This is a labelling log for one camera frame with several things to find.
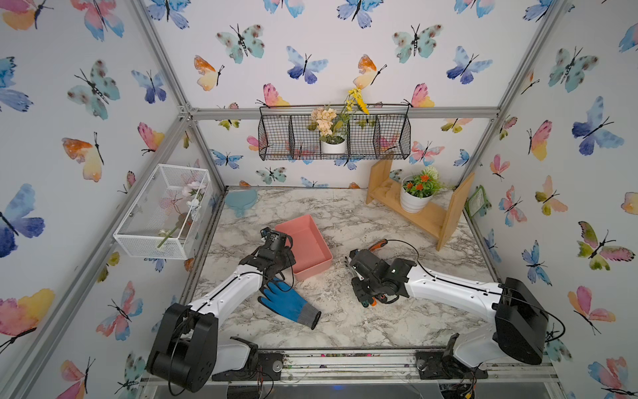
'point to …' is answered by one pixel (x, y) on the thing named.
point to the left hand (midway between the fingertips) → (291, 253)
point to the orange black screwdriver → (379, 244)
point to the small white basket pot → (337, 148)
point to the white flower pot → (411, 204)
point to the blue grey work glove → (287, 302)
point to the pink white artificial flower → (189, 205)
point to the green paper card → (477, 202)
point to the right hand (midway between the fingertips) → (358, 287)
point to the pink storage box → (310, 247)
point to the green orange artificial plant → (424, 184)
